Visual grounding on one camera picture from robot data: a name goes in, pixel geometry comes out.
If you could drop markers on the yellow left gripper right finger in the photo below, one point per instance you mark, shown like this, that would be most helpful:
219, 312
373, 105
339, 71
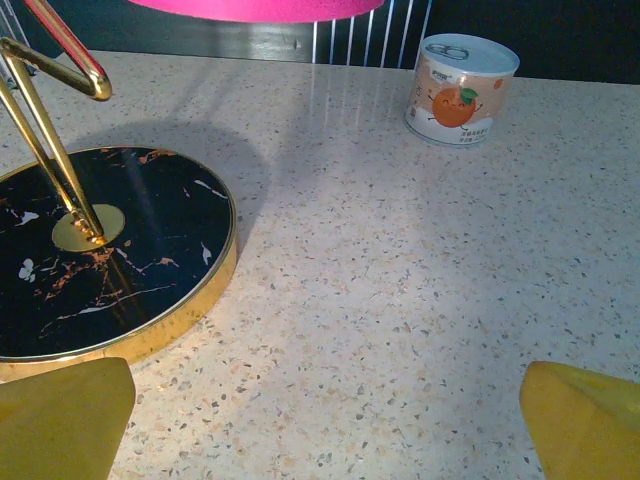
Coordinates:
585, 430

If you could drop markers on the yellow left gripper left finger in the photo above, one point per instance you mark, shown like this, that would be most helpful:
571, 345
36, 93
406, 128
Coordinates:
55, 425

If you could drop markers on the gold rack with marble base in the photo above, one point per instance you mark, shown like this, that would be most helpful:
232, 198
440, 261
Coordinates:
150, 225

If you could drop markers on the orange fruit can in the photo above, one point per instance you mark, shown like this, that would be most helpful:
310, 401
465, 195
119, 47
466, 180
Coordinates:
460, 100

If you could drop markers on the pink wine glass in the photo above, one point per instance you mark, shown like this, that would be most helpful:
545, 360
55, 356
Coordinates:
250, 7

